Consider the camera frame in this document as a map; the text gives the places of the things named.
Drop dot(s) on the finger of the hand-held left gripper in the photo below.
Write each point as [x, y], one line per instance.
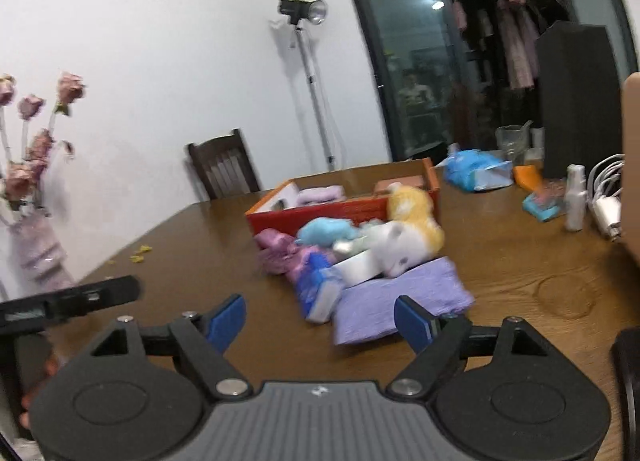
[100, 296]

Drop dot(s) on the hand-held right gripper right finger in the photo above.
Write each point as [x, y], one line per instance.
[411, 323]

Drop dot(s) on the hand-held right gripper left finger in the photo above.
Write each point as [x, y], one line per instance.
[225, 322]

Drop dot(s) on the purple cloth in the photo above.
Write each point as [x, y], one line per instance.
[395, 301]

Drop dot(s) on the yellow white plush toy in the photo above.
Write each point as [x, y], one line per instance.
[407, 241]

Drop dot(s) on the pink ruffled fabric bundle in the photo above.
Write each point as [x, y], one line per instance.
[277, 253]

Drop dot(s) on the dark blue tissue packet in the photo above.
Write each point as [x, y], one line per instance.
[317, 286]

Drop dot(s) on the orange cardboard box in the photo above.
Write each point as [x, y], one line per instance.
[350, 213]

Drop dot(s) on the light blue soft packet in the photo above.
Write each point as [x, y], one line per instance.
[325, 231]

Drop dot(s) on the person's left hand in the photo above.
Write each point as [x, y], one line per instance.
[50, 368]

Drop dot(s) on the yellow paper scraps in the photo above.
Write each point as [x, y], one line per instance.
[139, 253]

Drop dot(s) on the pink wrapped vase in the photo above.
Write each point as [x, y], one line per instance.
[42, 251]

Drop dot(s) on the white foam block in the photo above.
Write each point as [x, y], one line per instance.
[357, 268]

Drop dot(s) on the red-brown sponge block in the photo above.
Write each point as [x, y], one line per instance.
[392, 186]

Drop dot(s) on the dark wooden chair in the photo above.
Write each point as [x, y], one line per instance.
[225, 166]

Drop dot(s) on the pink folded towel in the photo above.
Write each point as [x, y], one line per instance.
[320, 195]

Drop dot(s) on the dried pink rose bouquet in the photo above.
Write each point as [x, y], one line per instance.
[35, 151]

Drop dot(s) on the blue wipes pack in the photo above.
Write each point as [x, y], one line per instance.
[475, 168]

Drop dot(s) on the small blue packet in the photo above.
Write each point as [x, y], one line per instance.
[542, 206]

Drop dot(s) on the orange flat packet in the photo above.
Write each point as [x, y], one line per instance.
[529, 177]

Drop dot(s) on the white spray bottle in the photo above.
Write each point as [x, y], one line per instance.
[575, 201]

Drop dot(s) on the clear plastic cup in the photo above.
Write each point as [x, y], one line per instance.
[511, 143]

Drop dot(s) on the small white cup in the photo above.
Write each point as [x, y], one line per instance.
[538, 138]

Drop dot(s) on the black rounded object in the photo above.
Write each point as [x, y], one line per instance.
[630, 381]

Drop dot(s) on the glass sliding door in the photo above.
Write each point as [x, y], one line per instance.
[410, 56]

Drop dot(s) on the tan cardboard box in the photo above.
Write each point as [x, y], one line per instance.
[632, 166]

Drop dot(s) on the tall black box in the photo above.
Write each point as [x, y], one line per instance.
[580, 101]

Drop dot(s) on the hanging pink coat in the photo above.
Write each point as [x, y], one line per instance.
[517, 41]

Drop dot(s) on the studio light on stand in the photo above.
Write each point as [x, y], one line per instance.
[302, 11]

